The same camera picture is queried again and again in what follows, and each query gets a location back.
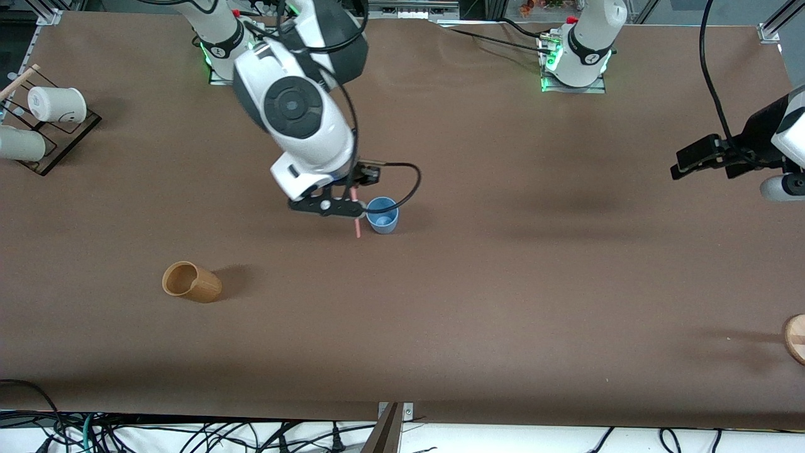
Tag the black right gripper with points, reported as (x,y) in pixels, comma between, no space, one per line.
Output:
(361,175)

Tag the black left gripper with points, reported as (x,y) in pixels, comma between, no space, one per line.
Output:
(756,135)

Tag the pink drinking straw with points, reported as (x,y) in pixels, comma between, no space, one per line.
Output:
(357,228)

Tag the blue cup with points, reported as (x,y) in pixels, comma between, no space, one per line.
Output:
(382,220)

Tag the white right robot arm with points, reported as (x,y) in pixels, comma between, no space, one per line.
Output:
(327,145)

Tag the brown wooden cup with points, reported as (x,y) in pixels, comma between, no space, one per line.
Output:
(204,286)

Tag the brown paper table cover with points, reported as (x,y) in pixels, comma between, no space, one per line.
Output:
(402,314)

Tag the round wooden coaster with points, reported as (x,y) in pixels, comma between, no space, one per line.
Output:
(797,340)

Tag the orange flower decoration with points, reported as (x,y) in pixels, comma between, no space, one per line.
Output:
(528,7)

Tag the mug rack with wooden rod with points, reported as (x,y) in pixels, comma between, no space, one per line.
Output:
(69,143)

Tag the white mug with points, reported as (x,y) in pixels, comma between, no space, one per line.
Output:
(22,143)
(56,104)

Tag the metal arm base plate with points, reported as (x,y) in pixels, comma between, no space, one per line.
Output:
(220,80)
(572,90)

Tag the aluminium frame profile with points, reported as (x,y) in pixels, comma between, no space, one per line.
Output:
(770,30)
(49,16)

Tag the silver metal frame rail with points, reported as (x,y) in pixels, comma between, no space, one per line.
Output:
(412,9)

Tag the silver table edge bracket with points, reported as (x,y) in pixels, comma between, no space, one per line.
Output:
(409,410)

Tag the dark metal post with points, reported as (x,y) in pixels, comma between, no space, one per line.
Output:
(383,437)

